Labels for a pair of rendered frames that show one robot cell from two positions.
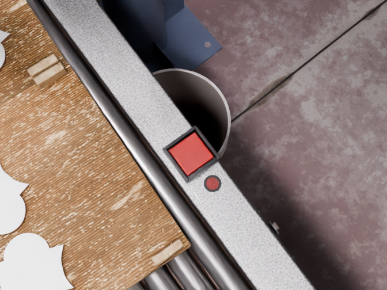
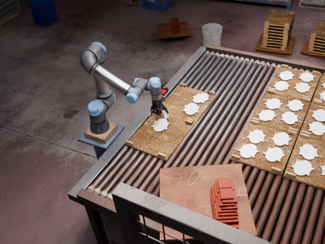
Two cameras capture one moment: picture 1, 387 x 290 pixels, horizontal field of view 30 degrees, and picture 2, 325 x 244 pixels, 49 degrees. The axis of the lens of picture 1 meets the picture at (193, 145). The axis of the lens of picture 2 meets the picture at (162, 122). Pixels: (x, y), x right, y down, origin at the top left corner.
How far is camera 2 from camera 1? 2.70 m
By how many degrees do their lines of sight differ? 57
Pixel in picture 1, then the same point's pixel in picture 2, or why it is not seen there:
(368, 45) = not seen: hidden behind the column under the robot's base
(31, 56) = (156, 116)
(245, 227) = (171, 82)
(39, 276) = (199, 97)
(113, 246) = (187, 92)
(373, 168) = not seen: hidden behind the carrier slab
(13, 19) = (150, 122)
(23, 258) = (198, 99)
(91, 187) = (178, 99)
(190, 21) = not seen: hidden behind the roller
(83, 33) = (146, 114)
